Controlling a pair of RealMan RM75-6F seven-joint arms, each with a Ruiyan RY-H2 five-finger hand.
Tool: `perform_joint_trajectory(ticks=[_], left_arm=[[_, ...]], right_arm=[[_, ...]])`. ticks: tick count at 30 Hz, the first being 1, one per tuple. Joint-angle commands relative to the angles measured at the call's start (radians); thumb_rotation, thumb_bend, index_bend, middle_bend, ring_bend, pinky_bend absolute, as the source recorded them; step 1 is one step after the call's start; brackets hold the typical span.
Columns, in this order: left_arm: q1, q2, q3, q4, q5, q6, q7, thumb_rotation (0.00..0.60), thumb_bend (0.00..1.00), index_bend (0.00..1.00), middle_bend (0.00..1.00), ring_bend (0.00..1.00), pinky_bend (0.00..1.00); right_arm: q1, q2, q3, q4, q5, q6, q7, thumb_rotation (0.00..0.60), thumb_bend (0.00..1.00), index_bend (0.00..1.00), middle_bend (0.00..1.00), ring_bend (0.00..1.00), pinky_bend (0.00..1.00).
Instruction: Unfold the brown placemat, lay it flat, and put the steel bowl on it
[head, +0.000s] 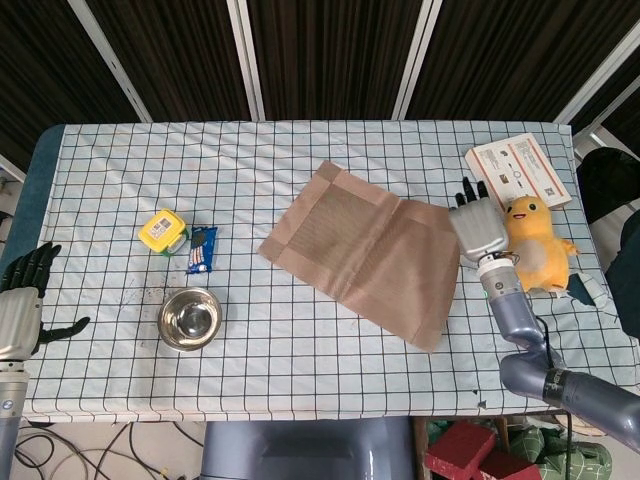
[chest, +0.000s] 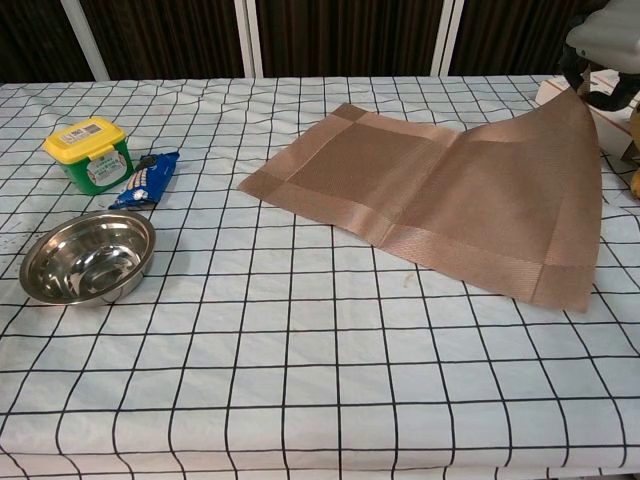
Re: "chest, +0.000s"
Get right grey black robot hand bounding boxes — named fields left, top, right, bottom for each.
left=558, top=0, right=640, bottom=114

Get brown woven placemat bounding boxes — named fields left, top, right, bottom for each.
left=237, top=87, right=601, bottom=314

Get stainless steel bowl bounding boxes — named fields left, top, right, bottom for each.
left=18, top=209, right=158, bottom=306

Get white black grid tablecloth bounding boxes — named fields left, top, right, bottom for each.
left=0, top=74, right=640, bottom=480

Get white box with red print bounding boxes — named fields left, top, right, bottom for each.
left=534, top=69, right=640, bottom=161

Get yellow plush toy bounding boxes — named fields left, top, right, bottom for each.
left=628, top=107, right=640, bottom=200

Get blue snack packet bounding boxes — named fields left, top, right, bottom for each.
left=107, top=151, right=180, bottom=211

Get green tub with yellow lid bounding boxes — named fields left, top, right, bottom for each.
left=42, top=116, right=135, bottom=197

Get white partition frame post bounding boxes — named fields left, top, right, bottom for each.
left=428, top=0, right=465, bottom=77
left=59, top=0, right=111, bottom=81
left=233, top=0, right=265, bottom=79

